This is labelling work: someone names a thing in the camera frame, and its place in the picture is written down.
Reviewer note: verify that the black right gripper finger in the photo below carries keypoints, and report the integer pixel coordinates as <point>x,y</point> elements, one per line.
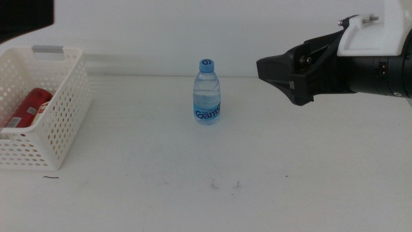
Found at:
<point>283,74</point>

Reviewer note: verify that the clear water bottle blue cap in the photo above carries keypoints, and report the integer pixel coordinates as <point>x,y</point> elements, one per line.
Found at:
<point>206,96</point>

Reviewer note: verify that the red soda can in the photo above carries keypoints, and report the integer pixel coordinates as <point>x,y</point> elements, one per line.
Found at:
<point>30,106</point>

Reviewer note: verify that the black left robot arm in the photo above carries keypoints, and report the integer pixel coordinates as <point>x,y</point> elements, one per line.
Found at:
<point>22,14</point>

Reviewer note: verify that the white perforated plastic basket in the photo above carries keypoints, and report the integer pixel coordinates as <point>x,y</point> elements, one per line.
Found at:
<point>72,103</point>

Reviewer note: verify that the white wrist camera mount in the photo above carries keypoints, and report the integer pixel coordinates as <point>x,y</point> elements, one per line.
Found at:
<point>376,35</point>

